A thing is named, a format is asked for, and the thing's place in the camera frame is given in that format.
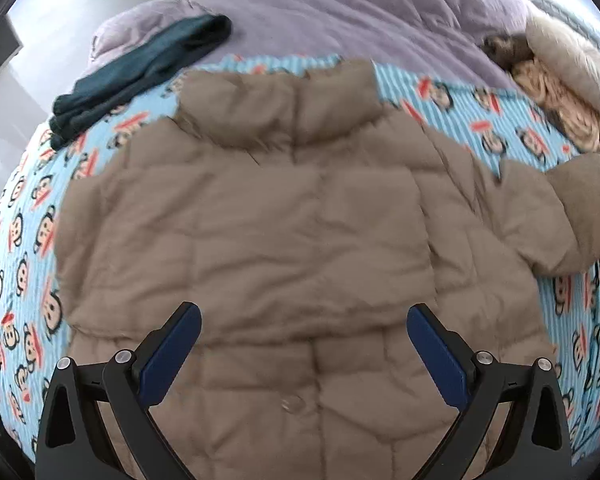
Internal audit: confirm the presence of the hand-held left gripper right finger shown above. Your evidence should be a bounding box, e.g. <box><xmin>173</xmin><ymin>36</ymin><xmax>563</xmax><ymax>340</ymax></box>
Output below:
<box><xmin>406</xmin><ymin>303</ymin><xmax>573</xmax><ymax>480</ymax></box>

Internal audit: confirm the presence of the dark brown plush cloth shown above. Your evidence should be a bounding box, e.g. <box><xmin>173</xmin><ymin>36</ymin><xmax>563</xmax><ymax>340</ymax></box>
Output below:
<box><xmin>480</xmin><ymin>34</ymin><xmax>536</xmax><ymax>71</ymax></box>

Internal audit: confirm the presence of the dark teal folded garment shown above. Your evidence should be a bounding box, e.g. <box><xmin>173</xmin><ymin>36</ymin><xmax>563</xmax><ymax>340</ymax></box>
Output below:
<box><xmin>49</xmin><ymin>14</ymin><xmax>232</xmax><ymax>151</ymax></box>

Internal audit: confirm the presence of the brown puffer jacket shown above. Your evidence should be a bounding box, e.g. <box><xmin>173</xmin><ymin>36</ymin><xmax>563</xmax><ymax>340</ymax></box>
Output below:
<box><xmin>52</xmin><ymin>58</ymin><xmax>600</xmax><ymax>480</ymax></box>

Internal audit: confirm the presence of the purple fleece blanket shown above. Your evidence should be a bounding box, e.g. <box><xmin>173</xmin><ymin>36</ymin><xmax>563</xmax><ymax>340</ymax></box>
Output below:
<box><xmin>86</xmin><ymin>0</ymin><xmax>531</xmax><ymax>92</ymax></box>

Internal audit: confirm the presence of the beige patterned cloth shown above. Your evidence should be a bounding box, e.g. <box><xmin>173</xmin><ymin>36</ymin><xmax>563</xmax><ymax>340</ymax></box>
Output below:
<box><xmin>510</xmin><ymin>57</ymin><xmax>600</xmax><ymax>158</ymax></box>

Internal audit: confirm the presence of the monkey print bedsheet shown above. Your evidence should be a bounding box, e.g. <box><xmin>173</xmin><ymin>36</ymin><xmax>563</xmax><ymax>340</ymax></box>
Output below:
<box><xmin>0</xmin><ymin>52</ymin><xmax>600</xmax><ymax>466</ymax></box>

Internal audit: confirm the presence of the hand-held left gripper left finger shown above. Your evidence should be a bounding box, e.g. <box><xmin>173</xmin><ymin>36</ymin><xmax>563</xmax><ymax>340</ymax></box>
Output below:
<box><xmin>34</xmin><ymin>302</ymin><xmax>202</xmax><ymax>480</ymax></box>

